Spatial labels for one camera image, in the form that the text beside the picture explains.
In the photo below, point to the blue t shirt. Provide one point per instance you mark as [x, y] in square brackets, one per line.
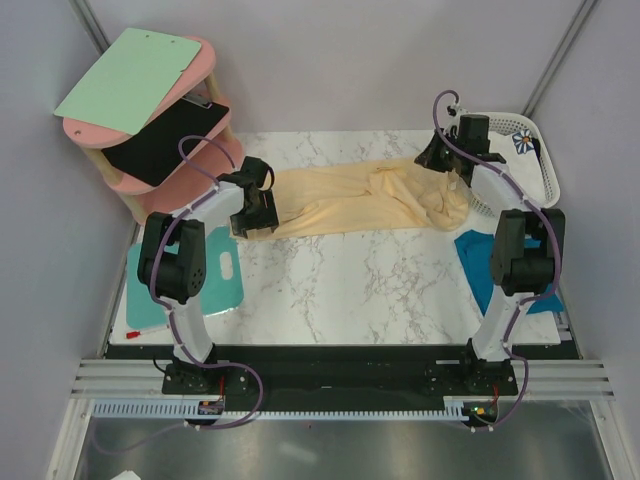
[474, 250]

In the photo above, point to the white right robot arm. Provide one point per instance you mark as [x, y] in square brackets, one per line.
[526, 259]

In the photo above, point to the pink three tier shelf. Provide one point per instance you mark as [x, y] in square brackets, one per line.
[208, 152]

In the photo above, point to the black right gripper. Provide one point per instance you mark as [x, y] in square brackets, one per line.
[429, 156]

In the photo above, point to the white t shirt with flower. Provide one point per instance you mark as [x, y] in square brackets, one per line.
[516, 151]

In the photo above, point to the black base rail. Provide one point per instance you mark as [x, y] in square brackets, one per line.
[351, 376]

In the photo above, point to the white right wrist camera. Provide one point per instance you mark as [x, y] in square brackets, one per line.
[455, 110]

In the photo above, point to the white cable duct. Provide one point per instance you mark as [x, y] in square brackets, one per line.
[205, 410]

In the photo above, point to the red marker pen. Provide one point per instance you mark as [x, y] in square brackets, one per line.
[133, 334]

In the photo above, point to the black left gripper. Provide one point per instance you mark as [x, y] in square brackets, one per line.
[267, 219]

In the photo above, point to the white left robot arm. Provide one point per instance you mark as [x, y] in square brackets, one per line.
[173, 260]

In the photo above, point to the green clipboard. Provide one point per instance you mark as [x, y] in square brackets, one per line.
[123, 88]

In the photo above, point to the yellow t shirt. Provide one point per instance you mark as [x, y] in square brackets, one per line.
[365, 196]

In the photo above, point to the white plastic basket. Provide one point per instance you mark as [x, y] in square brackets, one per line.
[506, 123]

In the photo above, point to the black clipboard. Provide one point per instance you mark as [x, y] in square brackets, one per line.
[152, 155]

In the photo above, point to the teal cutting board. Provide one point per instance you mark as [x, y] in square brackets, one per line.
[222, 289]

